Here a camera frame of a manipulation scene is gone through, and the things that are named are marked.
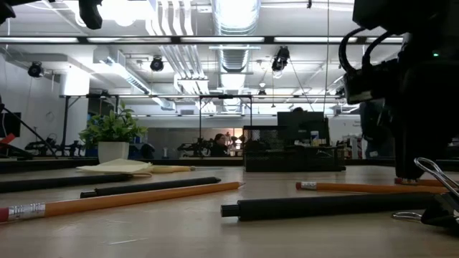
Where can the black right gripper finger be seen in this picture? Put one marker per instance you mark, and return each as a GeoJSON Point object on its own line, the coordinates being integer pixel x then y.
{"type": "Point", "coordinates": [410, 157]}

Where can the black pen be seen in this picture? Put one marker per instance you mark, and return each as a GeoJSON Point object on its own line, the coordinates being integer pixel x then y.
{"type": "Point", "coordinates": [54, 182]}
{"type": "Point", "coordinates": [322, 206]}
{"type": "Point", "coordinates": [150, 186]}

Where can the black mesh desk organizer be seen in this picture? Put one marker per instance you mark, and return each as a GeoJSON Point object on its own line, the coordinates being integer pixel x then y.
{"type": "Point", "coordinates": [287, 161]}

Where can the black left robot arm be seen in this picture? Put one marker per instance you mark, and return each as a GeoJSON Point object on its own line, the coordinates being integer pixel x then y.
{"type": "Point", "coordinates": [5, 10]}

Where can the black background robot arm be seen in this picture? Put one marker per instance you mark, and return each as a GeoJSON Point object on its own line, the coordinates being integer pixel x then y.
{"type": "Point", "coordinates": [39, 145]}
{"type": "Point", "coordinates": [195, 146]}

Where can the person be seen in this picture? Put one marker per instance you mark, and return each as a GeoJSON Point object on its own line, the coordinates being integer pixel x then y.
{"type": "Point", "coordinates": [373, 136]}
{"type": "Point", "coordinates": [218, 145]}

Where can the black computer monitor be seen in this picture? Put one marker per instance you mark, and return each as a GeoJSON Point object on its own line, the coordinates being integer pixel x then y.
{"type": "Point", "coordinates": [10, 125]}
{"type": "Point", "coordinates": [301, 120]}

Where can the black overhead light bar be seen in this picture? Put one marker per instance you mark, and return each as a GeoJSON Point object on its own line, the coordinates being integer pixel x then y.
{"type": "Point", "coordinates": [175, 40]}

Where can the yellow sticky note pad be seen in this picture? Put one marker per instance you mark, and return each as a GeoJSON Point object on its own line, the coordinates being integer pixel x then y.
{"type": "Point", "coordinates": [114, 166]}

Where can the green plant white pot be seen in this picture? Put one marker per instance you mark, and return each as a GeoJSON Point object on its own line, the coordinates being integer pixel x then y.
{"type": "Point", "coordinates": [113, 143]}

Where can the red flat object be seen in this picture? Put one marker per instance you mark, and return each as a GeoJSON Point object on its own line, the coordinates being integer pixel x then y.
{"type": "Point", "coordinates": [7, 139]}

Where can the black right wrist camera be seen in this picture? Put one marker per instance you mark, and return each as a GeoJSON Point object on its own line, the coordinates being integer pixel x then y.
{"type": "Point", "coordinates": [365, 87]}

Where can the black ceiling camera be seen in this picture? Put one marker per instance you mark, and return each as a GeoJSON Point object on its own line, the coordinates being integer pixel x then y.
{"type": "Point", "coordinates": [156, 63]}
{"type": "Point", "coordinates": [280, 59]}
{"type": "Point", "coordinates": [36, 69]}

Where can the black background rig frame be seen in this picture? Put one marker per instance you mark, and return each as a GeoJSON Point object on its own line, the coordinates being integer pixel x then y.
{"type": "Point", "coordinates": [226, 96]}

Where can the silver ventilation duct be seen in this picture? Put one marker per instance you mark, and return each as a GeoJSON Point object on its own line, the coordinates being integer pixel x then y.
{"type": "Point", "coordinates": [235, 18]}

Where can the black aluminium table frame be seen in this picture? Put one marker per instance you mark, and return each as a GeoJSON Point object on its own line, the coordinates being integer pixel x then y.
{"type": "Point", "coordinates": [36, 165]}

